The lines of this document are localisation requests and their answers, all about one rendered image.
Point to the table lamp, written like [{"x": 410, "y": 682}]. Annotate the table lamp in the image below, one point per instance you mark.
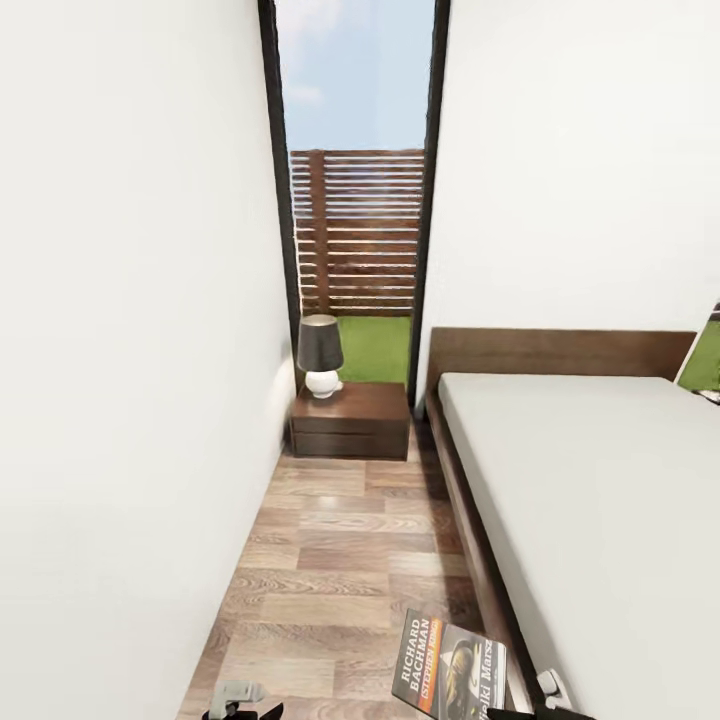
[{"x": 320, "y": 353}]

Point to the bed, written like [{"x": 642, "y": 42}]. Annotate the bed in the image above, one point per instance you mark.
[{"x": 586, "y": 489}]

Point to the hardback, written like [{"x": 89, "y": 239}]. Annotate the hardback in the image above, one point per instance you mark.
[{"x": 447, "y": 672}]

